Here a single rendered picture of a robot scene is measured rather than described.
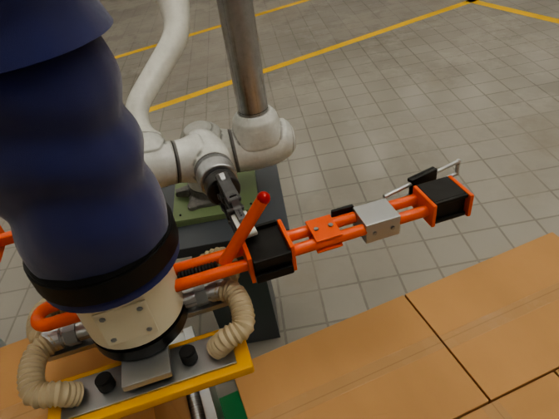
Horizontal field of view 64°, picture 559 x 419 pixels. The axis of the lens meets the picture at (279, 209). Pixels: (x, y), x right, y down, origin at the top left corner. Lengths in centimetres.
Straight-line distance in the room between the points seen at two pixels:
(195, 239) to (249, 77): 56
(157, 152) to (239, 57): 48
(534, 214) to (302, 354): 173
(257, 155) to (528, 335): 98
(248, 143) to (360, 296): 106
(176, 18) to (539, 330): 130
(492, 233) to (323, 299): 97
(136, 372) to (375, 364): 77
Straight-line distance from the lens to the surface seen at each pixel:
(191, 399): 141
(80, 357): 109
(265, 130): 147
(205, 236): 153
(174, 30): 120
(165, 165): 103
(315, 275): 233
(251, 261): 76
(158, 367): 81
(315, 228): 82
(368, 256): 241
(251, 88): 143
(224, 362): 81
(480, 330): 149
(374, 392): 134
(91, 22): 55
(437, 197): 88
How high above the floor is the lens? 173
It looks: 39 degrees down
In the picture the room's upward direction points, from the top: 11 degrees counter-clockwise
